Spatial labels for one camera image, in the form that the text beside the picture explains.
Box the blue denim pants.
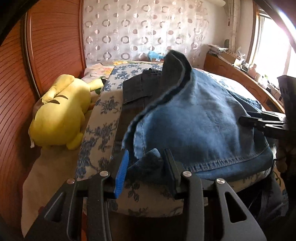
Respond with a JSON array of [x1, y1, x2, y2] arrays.
[[121, 50, 275, 180]]

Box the tied patterned window curtain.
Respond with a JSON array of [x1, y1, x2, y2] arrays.
[[223, 0, 239, 52]]

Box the stack of papers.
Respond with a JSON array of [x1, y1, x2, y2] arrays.
[[207, 44, 228, 56]]

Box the blue floral bed sheet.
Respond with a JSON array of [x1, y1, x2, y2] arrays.
[[75, 64, 273, 217]]

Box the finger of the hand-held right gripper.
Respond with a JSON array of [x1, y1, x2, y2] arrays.
[[248, 111, 286, 121], [238, 116, 287, 140]]

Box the yellow plush toy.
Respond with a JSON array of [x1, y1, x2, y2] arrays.
[[29, 74, 104, 150]]

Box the person's right hand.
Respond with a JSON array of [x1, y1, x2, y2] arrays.
[[274, 139, 288, 173]]

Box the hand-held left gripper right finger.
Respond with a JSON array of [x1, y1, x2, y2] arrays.
[[163, 149, 267, 241]]

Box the long wooden cabinet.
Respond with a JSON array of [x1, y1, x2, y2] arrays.
[[203, 52, 287, 114]]

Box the open cardboard box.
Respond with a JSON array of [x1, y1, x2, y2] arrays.
[[222, 51, 244, 64]]

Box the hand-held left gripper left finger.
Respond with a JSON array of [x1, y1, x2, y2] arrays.
[[23, 149, 130, 241]]

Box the sheer circle-patterned curtain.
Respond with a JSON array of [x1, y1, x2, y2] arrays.
[[82, 0, 228, 63]]

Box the wood-framed window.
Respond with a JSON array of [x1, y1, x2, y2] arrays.
[[252, 9, 296, 77]]

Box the pink floral blanket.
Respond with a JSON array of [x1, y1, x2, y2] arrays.
[[21, 59, 167, 237]]

